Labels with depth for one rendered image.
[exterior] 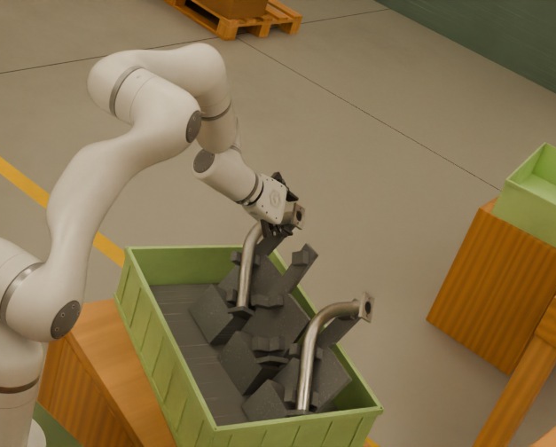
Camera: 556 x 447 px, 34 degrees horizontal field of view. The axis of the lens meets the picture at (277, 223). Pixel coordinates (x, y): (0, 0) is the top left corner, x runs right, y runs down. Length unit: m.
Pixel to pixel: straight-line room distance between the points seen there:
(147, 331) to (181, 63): 0.73
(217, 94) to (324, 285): 2.47
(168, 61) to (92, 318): 0.84
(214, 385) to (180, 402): 0.14
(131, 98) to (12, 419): 0.61
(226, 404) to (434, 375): 1.93
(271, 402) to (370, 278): 2.34
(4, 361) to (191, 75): 0.60
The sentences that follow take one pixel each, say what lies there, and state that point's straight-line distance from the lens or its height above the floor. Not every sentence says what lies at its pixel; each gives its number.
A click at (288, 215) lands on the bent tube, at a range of 2.18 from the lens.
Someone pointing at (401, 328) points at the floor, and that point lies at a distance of 4.05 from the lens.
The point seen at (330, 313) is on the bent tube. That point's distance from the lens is 1.99.
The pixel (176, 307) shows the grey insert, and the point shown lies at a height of 0.85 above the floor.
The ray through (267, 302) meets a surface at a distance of 2.12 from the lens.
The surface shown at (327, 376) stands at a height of 0.99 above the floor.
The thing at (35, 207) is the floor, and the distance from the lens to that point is 4.09.
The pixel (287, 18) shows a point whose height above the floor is 0.14.
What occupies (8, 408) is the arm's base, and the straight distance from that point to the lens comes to 1.68.
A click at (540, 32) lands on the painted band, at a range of 7.92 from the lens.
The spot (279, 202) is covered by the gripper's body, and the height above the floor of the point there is 1.21.
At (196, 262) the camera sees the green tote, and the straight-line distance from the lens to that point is 2.34.
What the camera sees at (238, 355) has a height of 0.90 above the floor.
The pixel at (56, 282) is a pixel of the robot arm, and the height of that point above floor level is 1.31.
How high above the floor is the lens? 2.22
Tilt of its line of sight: 30 degrees down
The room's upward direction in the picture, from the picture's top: 19 degrees clockwise
